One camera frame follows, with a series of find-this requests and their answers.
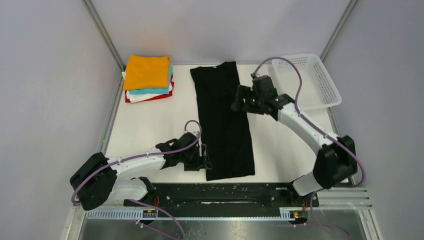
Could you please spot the right aluminium frame post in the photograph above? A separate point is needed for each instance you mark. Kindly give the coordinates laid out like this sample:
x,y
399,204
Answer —
x,y
338,28

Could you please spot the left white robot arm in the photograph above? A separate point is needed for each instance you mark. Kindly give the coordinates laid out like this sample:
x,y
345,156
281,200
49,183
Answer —
x,y
105,180

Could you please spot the white plastic basket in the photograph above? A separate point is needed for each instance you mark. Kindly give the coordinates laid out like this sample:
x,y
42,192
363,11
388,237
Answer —
x,y
318,90

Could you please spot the orange folded t-shirt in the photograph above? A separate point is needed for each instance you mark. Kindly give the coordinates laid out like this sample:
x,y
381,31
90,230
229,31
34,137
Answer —
x,y
146,73

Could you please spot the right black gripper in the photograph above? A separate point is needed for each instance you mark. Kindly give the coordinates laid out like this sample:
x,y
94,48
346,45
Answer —
x,y
240,98

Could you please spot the teal folded t-shirt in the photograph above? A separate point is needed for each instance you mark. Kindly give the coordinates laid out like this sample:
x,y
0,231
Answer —
x,y
164,90

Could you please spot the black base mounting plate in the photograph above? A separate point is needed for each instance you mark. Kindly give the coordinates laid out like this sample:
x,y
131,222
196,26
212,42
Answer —
x,y
226,199

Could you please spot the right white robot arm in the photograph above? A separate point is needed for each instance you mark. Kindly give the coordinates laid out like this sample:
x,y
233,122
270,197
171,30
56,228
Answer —
x,y
334,155

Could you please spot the white slotted cable duct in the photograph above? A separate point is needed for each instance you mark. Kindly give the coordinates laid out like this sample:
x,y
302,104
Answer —
x,y
141,214

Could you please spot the white folded t-shirt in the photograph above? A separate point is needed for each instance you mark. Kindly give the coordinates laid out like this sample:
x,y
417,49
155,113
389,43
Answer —
x,y
150,94

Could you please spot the aluminium frame post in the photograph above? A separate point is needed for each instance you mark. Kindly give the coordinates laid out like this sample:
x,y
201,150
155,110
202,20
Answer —
x,y
93,13
338,28

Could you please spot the black t-shirt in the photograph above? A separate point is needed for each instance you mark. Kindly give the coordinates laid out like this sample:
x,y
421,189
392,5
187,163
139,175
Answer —
x,y
225,132

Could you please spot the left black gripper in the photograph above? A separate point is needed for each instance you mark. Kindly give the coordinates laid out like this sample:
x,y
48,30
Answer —
x,y
202,156

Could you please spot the red folded t-shirt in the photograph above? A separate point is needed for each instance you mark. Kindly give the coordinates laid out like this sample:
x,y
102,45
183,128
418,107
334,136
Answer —
x,y
132,98

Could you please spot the left aluminium frame post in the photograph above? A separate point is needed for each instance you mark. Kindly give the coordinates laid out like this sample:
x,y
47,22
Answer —
x,y
93,13

